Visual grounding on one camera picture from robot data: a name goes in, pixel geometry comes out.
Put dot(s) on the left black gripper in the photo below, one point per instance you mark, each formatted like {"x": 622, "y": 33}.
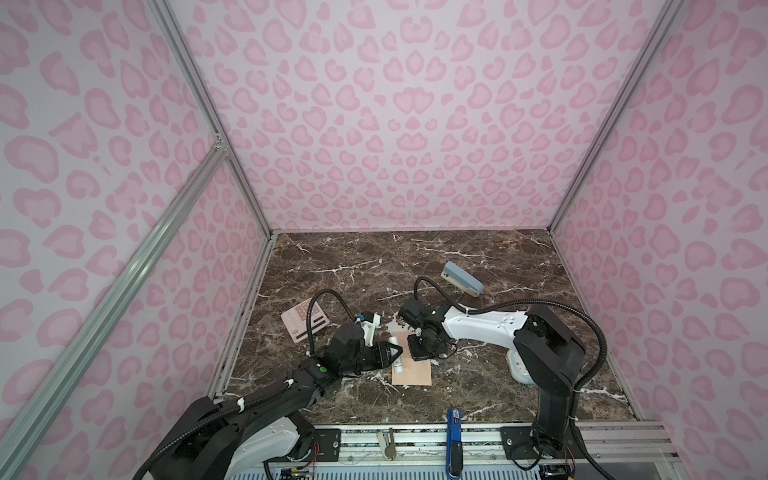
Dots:
{"x": 383, "y": 357}

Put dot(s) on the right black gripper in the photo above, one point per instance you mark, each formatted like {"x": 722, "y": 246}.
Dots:
{"x": 437, "y": 354}

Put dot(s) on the pink envelope with cream flap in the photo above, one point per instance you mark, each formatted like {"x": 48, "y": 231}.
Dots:
{"x": 406, "y": 371}

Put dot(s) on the white glue stick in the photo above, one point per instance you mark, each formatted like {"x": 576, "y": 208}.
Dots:
{"x": 394, "y": 346}

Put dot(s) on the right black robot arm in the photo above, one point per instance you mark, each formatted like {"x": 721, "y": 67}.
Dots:
{"x": 541, "y": 349}

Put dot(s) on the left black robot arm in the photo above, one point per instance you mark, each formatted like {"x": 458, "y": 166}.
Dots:
{"x": 265, "y": 424}

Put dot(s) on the blue grey stapler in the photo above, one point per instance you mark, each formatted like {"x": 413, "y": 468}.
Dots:
{"x": 462, "y": 280}

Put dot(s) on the beige hanging tag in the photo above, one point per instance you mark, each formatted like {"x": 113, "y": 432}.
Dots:
{"x": 387, "y": 443}

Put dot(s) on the blue black clip tool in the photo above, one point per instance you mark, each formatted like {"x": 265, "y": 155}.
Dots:
{"x": 454, "y": 444}

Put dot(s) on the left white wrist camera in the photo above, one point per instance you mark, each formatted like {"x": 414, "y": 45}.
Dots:
{"x": 369, "y": 322}

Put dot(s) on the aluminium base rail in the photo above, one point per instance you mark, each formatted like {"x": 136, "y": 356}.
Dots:
{"x": 626, "y": 449}

